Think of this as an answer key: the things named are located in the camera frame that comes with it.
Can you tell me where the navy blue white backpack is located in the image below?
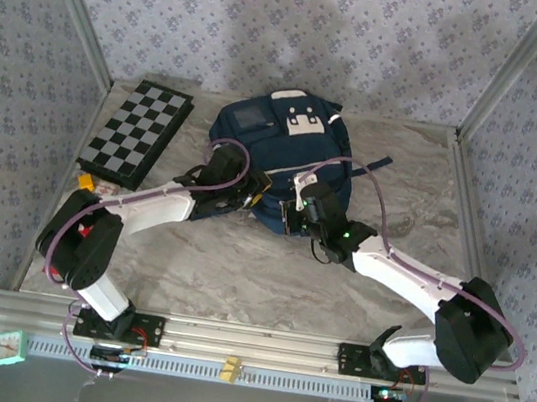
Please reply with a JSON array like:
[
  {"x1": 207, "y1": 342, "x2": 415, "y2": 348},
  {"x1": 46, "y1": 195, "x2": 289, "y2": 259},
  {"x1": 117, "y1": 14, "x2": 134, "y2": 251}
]
[{"x1": 187, "y1": 76, "x2": 404, "y2": 253}]

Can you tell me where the black grey folding chessboard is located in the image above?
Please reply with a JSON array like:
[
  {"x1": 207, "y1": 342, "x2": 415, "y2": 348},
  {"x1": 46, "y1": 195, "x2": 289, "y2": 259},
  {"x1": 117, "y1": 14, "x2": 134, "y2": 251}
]
[{"x1": 72, "y1": 71, "x2": 199, "y2": 199}]

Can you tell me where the small yellow block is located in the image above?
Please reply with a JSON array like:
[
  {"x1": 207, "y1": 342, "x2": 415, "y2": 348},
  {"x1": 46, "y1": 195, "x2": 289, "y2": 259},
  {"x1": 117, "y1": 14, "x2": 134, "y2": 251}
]
[{"x1": 75, "y1": 172, "x2": 97, "y2": 195}]

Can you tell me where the small black circuit board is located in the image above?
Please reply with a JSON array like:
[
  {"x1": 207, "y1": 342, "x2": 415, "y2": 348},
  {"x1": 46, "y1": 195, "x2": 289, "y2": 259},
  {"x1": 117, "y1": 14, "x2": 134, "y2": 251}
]
[
  {"x1": 89, "y1": 344, "x2": 149, "y2": 372},
  {"x1": 371, "y1": 385, "x2": 407, "y2": 402}
]

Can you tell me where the mint green alarm clock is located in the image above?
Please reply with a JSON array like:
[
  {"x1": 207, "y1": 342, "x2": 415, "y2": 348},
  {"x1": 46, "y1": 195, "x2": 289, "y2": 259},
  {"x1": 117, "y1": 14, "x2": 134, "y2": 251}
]
[{"x1": 0, "y1": 326, "x2": 33, "y2": 371}]

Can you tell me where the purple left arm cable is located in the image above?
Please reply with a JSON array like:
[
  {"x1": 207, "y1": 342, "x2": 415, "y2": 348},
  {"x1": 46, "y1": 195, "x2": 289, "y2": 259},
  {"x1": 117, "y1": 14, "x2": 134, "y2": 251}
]
[{"x1": 27, "y1": 113, "x2": 254, "y2": 396}]

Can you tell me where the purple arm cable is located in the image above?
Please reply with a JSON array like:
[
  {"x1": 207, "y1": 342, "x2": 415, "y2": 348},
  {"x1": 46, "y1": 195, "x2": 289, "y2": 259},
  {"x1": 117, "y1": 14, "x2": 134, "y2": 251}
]
[
  {"x1": 27, "y1": 113, "x2": 254, "y2": 396},
  {"x1": 266, "y1": 150, "x2": 537, "y2": 402}
]

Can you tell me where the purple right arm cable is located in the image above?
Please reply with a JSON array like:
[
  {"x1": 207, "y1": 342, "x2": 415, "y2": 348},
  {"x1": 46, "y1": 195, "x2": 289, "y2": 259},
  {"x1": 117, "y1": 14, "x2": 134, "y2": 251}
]
[{"x1": 266, "y1": 150, "x2": 537, "y2": 402}]

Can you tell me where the aluminium mounting rail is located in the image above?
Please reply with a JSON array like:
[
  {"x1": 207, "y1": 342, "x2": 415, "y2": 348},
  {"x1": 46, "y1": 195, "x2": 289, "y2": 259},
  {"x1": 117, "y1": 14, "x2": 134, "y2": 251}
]
[{"x1": 0, "y1": 288, "x2": 526, "y2": 402}]

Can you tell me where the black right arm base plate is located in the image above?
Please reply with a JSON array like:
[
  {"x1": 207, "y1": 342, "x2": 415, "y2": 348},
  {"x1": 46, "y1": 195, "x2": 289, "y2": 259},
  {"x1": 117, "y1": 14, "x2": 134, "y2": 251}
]
[{"x1": 334, "y1": 341, "x2": 431, "y2": 389}]

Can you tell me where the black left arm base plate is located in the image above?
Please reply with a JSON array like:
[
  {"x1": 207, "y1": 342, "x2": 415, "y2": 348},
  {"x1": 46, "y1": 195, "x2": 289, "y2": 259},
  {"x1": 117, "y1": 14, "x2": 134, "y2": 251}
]
[{"x1": 71, "y1": 302, "x2": 167, "y2": 350}]

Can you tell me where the yellow clip on rail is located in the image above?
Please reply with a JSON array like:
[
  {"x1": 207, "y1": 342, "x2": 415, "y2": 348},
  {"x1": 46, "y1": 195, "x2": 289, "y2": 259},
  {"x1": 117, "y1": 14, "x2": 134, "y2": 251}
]
[{"x1": 218, "y1": 354, "x2": 245, "y2": 385}]

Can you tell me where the grey slotted cable duct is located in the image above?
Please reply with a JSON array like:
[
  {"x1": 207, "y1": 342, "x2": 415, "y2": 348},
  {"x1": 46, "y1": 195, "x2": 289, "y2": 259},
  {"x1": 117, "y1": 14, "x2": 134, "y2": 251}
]
[{"x1": 25, "y1": 331, "x2": 382, "y2": 402}]

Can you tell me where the aluminium frame post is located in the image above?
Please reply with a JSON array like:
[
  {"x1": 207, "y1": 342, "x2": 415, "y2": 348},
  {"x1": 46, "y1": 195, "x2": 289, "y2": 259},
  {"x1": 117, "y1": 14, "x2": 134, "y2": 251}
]
[
  {"x1": 16, "y1": 0, "x2": 128, "y2": 91},
  {"x1": 453, "y1": 0, "x2": 537, "y2": 154}
]

